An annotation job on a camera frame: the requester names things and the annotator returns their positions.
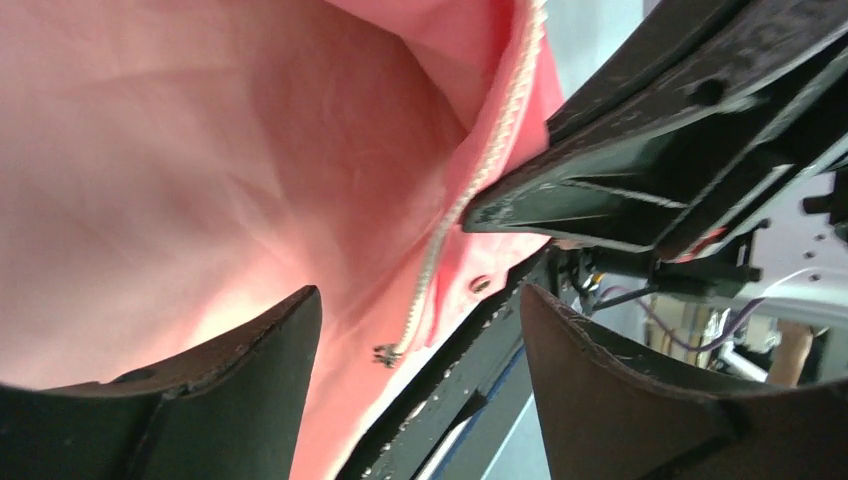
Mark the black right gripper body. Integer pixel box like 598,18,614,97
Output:
549,152,847,312

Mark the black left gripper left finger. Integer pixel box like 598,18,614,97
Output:
1,286,322,479

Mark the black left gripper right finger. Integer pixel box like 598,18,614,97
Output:
520,285,847,479

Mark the purple cable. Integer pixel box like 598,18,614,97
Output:
599,268,816,354

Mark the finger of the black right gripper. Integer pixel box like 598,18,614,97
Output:
337,251,550,479
464,0,847,253

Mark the silver zipper slider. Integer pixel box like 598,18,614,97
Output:
373,344,403,369

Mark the pink zip-up jacket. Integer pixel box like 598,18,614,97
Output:
1,1,562,479

